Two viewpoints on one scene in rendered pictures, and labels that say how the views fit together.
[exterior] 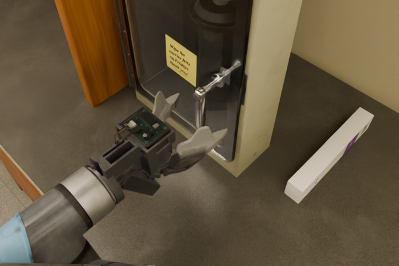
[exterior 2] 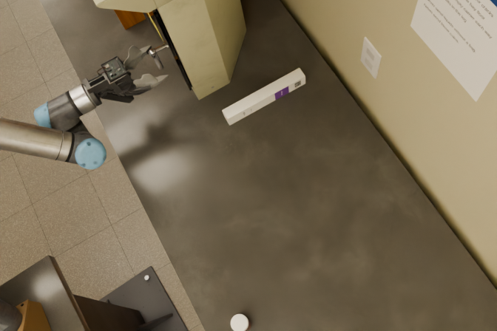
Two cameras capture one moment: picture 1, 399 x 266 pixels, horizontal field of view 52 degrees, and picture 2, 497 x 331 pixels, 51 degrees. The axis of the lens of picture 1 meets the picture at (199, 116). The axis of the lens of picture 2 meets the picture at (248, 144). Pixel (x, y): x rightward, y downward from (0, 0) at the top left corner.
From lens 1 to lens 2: 94 cm
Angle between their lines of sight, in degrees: 23
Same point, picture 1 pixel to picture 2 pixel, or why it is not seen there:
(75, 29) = not seen: outside the picture
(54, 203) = (63, 100)
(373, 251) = (259, 163)
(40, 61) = not seen: outside the picture
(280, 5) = (184, 17)
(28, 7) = not seen: outside the picture
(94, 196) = (81, 100)
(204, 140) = (149, 80)
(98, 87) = (127, 17)
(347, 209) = (258, 136)
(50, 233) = (59, 114)
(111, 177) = (92, 92)
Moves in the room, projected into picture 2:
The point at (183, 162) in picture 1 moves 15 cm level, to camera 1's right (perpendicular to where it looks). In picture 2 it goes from (137, 90) to (188, 102)
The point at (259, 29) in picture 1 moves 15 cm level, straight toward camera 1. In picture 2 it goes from (171, 29) to (140, 79)
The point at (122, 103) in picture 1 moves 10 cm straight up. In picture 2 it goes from (144, 29) to (134, 12)
